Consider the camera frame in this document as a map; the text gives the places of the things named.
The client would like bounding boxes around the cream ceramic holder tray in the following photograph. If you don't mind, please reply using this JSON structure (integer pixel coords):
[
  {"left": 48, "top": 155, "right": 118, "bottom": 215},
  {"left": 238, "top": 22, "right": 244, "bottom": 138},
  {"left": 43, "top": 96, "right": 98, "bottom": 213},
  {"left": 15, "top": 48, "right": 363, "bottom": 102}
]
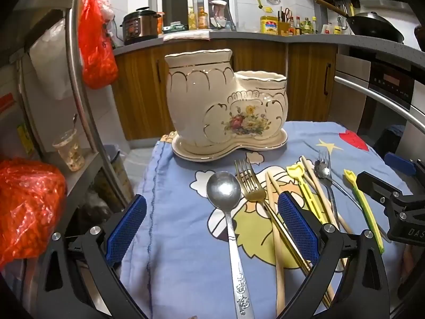
[{"left": 172, "top": 129, "right": 289, "bottom": 163}]

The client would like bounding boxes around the black wok with wooden handle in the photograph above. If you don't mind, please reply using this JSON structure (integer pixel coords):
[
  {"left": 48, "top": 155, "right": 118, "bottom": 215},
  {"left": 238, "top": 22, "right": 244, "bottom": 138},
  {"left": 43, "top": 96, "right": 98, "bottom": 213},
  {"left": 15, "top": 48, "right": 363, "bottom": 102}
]
[{"left": 315, "top": 0, "right": 406, "bottom": 44}]

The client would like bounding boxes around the wooden chopstick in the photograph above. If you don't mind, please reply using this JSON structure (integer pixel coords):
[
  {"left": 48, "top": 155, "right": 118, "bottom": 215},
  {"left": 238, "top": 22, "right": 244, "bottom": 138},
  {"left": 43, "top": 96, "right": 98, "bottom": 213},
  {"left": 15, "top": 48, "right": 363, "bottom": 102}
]
[
  {"left": 266, "top": 170, "right": 286, "bottom": 318},
  {"left": 301, "top": 155, "right": 353, "bottom": 235},
  {"left": 270, "top": 172, "right": 285, "bottom": 197},
  {"left": 304, "top": 169, "right": 339, "bottom": 230}
]

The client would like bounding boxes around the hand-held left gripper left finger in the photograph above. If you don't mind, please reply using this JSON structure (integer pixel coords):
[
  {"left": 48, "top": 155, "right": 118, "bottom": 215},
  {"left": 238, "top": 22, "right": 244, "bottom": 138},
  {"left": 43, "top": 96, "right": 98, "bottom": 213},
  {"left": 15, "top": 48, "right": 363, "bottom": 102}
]
[{"left": 33, "top": 194, "right": 147, "bottom": 319}]

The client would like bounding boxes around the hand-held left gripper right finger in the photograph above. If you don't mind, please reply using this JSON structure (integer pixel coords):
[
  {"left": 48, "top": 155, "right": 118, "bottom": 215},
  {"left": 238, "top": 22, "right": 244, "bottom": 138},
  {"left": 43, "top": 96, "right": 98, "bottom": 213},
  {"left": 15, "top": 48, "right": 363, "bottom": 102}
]
[{"left": 277, "top": 191, "right": 394, "bottom": 319}]

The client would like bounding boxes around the electric pressure cooker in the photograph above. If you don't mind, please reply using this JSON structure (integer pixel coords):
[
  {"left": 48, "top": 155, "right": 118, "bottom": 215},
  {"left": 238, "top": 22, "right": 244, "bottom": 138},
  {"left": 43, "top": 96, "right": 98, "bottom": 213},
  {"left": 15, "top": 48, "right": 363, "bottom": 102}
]
[{"left": 120, "top": 7, "right": 160, "bottom": 46}]

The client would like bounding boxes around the dark trash bin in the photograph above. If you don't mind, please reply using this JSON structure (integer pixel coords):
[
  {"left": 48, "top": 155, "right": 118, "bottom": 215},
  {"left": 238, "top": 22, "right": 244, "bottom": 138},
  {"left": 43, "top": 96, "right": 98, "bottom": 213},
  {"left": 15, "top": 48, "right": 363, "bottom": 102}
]
[{"left": 103, "top": 144, "right": 133, "bottom": 200}]

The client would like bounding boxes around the hanging red plastic bag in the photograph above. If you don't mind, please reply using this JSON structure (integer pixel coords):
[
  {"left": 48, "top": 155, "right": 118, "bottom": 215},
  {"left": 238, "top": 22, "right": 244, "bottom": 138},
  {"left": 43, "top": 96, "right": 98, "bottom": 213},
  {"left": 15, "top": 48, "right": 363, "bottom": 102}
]
[{"left": 78, "top": 0, "right": 119, "bottom": 90}]

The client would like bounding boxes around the grey kitchen countertop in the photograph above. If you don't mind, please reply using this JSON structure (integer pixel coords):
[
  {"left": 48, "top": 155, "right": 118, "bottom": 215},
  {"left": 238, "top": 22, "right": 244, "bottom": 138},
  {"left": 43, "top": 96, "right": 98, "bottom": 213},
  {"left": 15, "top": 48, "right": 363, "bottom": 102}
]
[{"left": 113, "top": 30, "right": 425, "bottom": 60}]

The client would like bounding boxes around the large silver spoon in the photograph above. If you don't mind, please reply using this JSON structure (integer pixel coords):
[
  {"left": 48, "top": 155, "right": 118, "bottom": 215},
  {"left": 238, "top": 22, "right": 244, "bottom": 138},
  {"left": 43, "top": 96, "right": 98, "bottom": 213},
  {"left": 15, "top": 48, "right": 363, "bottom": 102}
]
[{"left": 206, "top": 171, "right": 253, "bottom": 319}]

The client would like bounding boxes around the chrome metal storage rack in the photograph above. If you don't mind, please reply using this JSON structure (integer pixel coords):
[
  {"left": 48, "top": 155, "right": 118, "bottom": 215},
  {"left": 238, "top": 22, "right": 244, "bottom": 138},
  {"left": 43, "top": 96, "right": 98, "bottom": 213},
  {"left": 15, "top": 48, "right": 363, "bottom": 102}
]
[{"left": 0, "top": 0, "right": 137, "bottom": 319}]

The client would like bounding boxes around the white plastic bag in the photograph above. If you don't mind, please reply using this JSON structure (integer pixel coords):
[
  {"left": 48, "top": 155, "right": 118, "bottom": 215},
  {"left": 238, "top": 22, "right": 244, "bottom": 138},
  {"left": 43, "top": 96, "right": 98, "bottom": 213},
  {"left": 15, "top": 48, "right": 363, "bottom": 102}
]
[{"left": 28, "top": 18, "right": 80, "bottom": 100}]

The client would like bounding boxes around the white cloth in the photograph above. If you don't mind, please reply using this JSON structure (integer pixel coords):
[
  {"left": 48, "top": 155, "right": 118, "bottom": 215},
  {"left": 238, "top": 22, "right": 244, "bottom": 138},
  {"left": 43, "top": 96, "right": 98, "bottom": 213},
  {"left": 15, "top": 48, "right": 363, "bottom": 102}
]
[{"left": 163, "top": 29, "right": 211, "bottom": 42}]

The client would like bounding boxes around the clear plastic cup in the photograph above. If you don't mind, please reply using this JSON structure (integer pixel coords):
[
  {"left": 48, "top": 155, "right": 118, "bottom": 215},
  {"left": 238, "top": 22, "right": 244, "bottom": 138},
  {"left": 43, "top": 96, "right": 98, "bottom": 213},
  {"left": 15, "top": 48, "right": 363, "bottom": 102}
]
[{"left": 52, "top": 129, "right": 86, "bottom": 172}]

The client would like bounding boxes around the wooden kitchen base cabinet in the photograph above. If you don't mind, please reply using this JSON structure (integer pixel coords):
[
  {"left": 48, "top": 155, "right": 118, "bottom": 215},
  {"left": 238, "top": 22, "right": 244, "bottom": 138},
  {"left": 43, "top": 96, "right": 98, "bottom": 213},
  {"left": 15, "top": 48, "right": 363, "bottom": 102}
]
[{"left": 111, "top": 38, "right": 339, "bottom": 142}]

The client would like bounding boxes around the cream floral ceramic utensil holder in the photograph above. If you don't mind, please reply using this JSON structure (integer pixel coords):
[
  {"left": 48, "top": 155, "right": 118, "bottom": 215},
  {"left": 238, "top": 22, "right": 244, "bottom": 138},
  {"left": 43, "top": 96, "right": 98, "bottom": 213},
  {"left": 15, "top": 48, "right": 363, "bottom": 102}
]
[{"left": 164, "top": 49, "right": 289, "bottom": 147}]

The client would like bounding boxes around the row of sauce bottles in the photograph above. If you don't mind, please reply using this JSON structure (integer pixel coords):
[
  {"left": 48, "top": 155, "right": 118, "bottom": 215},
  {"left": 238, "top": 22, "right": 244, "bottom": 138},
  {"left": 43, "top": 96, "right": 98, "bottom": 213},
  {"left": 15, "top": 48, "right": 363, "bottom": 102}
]
[{"left": 287, "top": 15, "right": 352, "bottom": 36}]

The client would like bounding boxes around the gold fork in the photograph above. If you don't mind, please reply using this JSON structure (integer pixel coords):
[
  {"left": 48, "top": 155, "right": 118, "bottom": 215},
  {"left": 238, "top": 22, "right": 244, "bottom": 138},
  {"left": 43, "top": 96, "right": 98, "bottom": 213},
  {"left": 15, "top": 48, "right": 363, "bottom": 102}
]
[{"left": 234, "top": 159, "right": 333, "bottom": 308}]

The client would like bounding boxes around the blue printed blanket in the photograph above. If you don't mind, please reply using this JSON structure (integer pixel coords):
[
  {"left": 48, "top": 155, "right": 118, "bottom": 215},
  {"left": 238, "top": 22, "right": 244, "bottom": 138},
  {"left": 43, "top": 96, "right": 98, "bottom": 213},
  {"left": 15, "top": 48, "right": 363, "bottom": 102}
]
[{"left": 120, "top": 120, "right": 412, "bottom": 319}]

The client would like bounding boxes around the long silver fork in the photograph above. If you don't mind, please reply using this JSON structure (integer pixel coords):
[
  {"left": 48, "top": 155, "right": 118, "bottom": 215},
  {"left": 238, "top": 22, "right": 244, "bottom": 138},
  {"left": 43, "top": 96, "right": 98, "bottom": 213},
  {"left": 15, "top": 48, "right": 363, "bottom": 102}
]
[{"left": 314, "top": 149, "right": 347, "bottom": 272}]

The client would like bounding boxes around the yellow cooking oil bottle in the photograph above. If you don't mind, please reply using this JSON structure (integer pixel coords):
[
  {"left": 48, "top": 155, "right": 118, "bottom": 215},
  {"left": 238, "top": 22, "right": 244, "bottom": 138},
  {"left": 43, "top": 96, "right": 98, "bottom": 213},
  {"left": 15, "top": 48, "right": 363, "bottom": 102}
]
[{"left": 260, "top": 15, "right": 279, "bottom": 34}]

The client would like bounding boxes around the yellow knife block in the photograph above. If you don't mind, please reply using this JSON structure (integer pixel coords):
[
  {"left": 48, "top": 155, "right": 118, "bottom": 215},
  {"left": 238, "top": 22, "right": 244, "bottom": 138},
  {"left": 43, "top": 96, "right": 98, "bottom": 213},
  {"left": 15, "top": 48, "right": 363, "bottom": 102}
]
[{"left": 278, "top": 7, "right": 294, "bottom": 37}]

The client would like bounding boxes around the white rag on faucet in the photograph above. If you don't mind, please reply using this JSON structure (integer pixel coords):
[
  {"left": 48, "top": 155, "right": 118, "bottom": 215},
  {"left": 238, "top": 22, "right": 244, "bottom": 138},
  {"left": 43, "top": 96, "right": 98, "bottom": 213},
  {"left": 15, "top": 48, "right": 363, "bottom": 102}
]
[{"left": 210, "top": 0, "right": 230, "bottom": 29}]

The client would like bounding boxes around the bulky red plastic bag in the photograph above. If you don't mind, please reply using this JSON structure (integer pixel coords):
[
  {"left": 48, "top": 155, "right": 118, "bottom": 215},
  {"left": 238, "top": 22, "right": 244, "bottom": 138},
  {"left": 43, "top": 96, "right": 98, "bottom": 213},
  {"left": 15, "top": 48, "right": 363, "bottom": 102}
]
[{"left": 0, "top": 158, "right": 69, "bottom": 270}]

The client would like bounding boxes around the stainless built-in oven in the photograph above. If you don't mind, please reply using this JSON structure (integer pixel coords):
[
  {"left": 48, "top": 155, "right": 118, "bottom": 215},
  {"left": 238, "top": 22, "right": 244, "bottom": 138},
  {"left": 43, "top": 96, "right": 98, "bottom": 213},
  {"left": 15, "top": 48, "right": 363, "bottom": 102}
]
[{"left": 327, "top": 51, "right": 425, "bottom": 306}]

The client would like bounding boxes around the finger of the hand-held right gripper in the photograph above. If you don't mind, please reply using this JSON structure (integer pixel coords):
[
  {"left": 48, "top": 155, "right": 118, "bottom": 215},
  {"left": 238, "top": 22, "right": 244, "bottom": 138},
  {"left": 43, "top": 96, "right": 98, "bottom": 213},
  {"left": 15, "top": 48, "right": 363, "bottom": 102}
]
[
  {"left": 356, "top": 171, "right": 415, "bottom": 208},
  {"left": 384, "top": 152, "right": 425, "bottom": 177}
]

